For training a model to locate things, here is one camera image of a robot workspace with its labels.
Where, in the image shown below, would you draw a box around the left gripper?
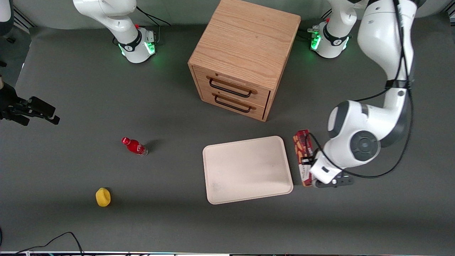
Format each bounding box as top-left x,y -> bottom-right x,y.
301,151 -> 343,184

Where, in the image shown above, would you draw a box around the red cookie box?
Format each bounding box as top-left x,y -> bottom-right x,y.
293,129 -> 316,187

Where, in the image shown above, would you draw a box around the cream rectangular tray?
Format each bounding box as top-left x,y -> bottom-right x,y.
202,135 -> 294,205

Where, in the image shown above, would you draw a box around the dark grey table mat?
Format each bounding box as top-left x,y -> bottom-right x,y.
0,12 -> 455,254

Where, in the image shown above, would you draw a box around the yellow lemon toy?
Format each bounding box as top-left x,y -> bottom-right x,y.
95,187 -> 111,207

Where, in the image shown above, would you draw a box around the small red soda bottle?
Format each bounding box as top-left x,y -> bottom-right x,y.
121,137 -> 149,156

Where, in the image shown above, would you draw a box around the wooden drawer cabinet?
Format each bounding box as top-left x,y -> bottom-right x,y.
188,0 -> 302,122

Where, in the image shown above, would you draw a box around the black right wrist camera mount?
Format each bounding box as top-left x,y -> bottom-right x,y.
0,82 -> 60,126

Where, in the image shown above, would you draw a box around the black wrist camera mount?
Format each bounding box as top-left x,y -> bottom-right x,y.
0,82 -> 60,126
313,174 -> 355,189

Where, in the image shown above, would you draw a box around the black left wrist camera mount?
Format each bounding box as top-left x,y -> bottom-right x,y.
313,174 -> 355,189

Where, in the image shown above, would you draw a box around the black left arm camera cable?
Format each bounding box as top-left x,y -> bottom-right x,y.
306,0 -> 416,179

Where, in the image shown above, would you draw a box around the wooden drawer with short handle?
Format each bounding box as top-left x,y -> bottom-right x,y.
198,87 -> 269,120

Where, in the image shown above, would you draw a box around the wooden drawer with long handle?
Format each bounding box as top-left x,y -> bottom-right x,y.
192,66 -> 271,107

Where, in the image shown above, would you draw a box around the short black drawer handle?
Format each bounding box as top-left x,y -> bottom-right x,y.
214,95 -> 252,113

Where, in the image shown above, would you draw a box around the grey metal frame rail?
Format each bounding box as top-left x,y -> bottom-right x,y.
12,6 -> 37,30

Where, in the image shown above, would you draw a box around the long black drawer handle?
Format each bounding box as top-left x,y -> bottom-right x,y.
209,78 -> 252,98

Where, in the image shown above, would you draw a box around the thin black table edge cable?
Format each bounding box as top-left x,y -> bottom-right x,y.
14,231 -> 84,256

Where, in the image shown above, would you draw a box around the black left arm base cables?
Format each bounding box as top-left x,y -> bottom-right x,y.
299,10 -> 333,40

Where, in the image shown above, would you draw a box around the black right arm base cable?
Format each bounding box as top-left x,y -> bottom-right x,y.
113,5 -> 171,47

